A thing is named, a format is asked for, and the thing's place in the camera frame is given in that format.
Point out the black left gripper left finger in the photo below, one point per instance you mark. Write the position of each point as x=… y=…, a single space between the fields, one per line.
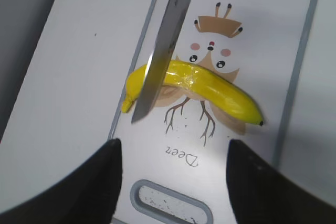
x=87 y=195

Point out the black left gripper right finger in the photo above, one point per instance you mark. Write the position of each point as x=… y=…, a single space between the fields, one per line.
x=260 y=194

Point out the white-handled kitchen knife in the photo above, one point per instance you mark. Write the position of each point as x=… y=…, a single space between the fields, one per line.
x=158 y=64

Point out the yellow plastic banana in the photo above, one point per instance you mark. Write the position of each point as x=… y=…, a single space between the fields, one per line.
x=213 y=88

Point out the white grey-rimmed cutting board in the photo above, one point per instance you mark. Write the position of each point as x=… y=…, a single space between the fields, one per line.
x=175 y=158

